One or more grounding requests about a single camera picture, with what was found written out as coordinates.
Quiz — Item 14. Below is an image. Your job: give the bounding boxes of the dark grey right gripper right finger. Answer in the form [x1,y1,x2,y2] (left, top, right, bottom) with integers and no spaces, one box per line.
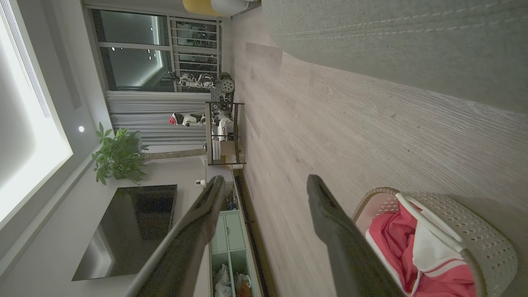
[307,174,403,297]

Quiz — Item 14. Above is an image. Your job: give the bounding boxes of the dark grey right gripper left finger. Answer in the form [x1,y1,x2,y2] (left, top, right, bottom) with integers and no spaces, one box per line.
[126,175,226,297]

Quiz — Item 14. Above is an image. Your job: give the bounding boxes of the red white garment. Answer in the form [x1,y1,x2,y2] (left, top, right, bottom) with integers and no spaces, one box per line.
[366,201,477,297]

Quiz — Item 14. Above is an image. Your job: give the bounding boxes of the grey fabric sofa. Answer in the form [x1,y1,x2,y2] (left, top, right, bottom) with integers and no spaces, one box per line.
[261,0,528,115]

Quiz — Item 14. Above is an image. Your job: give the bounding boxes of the pale green TV cabinet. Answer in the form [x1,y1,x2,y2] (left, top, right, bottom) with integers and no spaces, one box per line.
[205,169,264,297]

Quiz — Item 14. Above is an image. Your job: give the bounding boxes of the white plastic bag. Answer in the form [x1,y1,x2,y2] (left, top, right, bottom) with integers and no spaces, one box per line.
[214,264,233,297]

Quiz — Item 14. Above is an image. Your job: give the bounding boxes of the black flat television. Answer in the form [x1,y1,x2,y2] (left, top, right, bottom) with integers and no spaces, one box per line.
[71,184,178,282]

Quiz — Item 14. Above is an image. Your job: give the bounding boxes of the orange bag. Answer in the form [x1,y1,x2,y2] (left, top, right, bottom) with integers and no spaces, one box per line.
[236,274,252,297]

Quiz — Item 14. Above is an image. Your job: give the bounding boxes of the green potted plant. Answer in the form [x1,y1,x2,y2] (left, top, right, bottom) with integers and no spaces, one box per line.
[92,122,149,186]

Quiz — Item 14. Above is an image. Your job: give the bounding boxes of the white laundry basket brown rim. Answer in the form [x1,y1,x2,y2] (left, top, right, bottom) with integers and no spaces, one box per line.
[352,187,518,297]

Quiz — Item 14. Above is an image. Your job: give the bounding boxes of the white robot with red part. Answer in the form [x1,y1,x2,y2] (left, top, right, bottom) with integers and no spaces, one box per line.
[169,112,207,128]

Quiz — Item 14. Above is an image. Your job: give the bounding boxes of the white pleated curtain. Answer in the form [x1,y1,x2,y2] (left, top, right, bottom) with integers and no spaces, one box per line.
[105,90,213,146]

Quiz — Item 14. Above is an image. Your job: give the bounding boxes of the white humanoid robot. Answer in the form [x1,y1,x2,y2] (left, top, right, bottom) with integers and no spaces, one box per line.
[177,72,216,90]

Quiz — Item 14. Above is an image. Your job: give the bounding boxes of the dark round studded object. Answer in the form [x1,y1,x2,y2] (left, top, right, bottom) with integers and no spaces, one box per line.
[219,73,236,94]

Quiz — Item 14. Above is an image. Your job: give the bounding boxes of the large glass window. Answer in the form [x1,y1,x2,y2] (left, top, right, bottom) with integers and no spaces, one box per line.
[85,6,174,92]

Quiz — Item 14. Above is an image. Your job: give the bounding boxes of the white metal window grille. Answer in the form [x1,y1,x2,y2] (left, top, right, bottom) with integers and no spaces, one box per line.
[168,16,223,92]

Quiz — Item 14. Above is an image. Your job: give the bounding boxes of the yellow rounded object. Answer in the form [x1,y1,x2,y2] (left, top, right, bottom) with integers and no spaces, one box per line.
[182,0,229,17]

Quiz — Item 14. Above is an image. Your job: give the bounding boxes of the white rounded object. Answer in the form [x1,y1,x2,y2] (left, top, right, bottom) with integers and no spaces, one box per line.
[210,0,250,17]

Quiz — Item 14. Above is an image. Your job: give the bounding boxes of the dark metal frame shelf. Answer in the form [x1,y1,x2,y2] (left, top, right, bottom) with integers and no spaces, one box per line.
[205,101,247,166]

